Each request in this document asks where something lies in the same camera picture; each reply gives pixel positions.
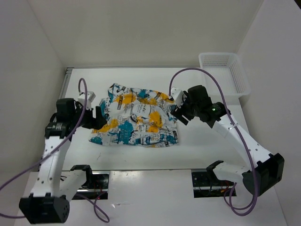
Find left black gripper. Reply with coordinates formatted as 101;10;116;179
71;103;107;130

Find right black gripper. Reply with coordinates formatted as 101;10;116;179
170;90;200;125

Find colourful printed shorts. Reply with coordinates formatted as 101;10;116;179
89;83;179;148

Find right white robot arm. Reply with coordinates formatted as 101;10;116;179
170;85;285;196

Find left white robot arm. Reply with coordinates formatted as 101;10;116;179
19;93;105;224

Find white plastic basket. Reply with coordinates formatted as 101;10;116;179
198;52;251;102

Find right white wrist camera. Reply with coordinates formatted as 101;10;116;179
170;87;187;108

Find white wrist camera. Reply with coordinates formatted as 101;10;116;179
170;87;187;108
78;91;96;111

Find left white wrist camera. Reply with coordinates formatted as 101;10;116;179
78;91;96;111

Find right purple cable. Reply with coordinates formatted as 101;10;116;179
169;68;259;217

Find purple cable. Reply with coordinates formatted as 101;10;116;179
169;68;259;217
0;78;110;223

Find aluminium table edge rail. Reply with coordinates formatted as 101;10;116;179
35;67;73;171

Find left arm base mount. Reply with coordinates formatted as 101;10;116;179
72;171;110;200

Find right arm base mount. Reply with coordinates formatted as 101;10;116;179
191;170;234;198

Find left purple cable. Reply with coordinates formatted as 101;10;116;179
0;78;110;223

